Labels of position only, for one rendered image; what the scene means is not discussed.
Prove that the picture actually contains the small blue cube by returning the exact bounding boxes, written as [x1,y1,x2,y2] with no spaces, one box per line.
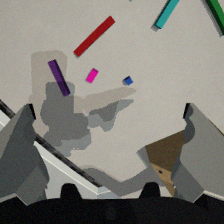
[124,76,133,85]

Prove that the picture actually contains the purple rod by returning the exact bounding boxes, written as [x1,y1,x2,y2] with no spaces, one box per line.
[48,59,70,96]

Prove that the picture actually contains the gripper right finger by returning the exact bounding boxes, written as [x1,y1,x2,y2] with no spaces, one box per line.
[171,103,224,224]

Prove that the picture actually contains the turquoise rod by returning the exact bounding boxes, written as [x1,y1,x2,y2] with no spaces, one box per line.
[154,0,179,29]

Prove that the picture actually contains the red rod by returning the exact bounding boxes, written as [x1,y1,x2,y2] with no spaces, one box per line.
[74,16,115,57]

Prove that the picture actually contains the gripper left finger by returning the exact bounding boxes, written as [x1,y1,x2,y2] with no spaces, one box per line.
[0,103,50,224]

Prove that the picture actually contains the magenta rectangular block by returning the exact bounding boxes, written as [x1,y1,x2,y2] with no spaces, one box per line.
[86,68,98,83]

